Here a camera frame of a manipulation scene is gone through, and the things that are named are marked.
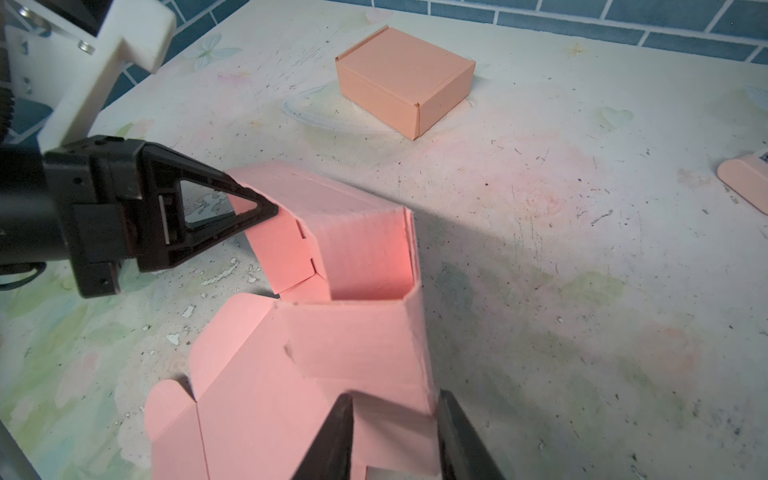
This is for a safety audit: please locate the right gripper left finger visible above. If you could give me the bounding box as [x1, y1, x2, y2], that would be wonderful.
[292, 393, 354, 480]

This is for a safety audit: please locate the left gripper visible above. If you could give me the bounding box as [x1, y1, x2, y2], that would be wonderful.
[1, 136, 279, 298]

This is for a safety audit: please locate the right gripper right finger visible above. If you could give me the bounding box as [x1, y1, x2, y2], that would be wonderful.
[437, 390, 505, 480]

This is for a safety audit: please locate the pink paper box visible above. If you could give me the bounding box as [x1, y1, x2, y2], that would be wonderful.
[144, 162, 440, 479]

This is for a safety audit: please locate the orange paper box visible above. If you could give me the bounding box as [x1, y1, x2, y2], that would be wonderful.
[335, 26, 476, 140]

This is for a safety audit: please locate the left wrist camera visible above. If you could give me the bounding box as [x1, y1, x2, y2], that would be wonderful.
[1, 1, 177, 153]

